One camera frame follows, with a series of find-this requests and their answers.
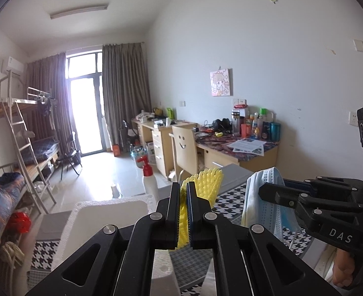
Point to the black folding chair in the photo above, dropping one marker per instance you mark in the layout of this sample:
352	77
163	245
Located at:
70	157

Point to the printed paper sheets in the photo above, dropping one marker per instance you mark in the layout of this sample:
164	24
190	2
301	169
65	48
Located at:
247	146

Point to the wooden desk patterned cover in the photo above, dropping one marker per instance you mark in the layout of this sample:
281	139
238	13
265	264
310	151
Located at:
218	162

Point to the white air conditioner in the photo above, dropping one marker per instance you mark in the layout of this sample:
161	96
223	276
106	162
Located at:
12	65

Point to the wooden desk with drawers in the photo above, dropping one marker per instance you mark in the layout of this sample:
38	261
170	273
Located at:
156	148

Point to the hanging dark clothes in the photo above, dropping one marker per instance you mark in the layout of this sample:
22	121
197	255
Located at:
45	108

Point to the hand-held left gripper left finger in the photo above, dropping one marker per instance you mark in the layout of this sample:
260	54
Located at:
169	222

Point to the beige cloth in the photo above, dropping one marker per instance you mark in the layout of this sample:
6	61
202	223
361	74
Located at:
12	254

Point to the ceiling tube light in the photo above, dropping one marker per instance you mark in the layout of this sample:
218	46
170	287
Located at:
78	10

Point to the yellow bag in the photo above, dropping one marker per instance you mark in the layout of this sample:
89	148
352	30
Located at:
158	111

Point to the wooden smiley face chair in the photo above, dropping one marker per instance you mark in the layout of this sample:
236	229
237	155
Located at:
184	148

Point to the person's right hand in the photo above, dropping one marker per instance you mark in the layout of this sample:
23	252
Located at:
344	268

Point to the white pump bottle red cap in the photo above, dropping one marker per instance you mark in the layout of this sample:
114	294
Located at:
150	185

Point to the red plastic bag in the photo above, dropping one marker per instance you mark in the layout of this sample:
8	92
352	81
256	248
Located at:
19	222

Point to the bucket with bottles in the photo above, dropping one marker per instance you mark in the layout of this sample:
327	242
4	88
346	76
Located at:
138	153

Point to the yellow foam net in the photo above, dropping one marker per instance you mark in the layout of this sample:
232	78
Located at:
206	182

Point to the orange bag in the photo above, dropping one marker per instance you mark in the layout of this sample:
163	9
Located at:
117	151

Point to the black headphones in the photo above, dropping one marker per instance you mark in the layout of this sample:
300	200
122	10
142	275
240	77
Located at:
221	124

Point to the brown curtain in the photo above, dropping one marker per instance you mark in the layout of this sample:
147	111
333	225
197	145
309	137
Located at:
45	77
126	92

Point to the white cup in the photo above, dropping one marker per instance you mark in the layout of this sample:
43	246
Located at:
115	191

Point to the green bag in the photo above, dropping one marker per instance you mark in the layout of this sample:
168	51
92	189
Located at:
169	112

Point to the houndstooth tablecloth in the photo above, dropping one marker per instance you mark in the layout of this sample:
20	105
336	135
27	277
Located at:
230	197

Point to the row of toiletry bottles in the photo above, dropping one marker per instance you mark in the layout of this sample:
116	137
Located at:
273	131

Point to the glass balcony door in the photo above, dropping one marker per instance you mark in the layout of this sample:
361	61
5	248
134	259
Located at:
82	114

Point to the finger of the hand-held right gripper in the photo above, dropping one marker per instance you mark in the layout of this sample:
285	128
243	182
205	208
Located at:
332	185
280	192

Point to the white foam box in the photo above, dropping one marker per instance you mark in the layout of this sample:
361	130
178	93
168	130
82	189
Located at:
107	209

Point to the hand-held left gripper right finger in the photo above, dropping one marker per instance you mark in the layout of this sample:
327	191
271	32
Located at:
191	215

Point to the cartoon wall picture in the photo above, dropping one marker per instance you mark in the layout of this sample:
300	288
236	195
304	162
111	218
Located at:
220	82

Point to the blue plaid bedding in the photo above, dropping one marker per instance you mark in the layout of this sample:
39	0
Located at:
42	149

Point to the blue face mask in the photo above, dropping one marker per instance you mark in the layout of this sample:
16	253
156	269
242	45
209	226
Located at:
261	197

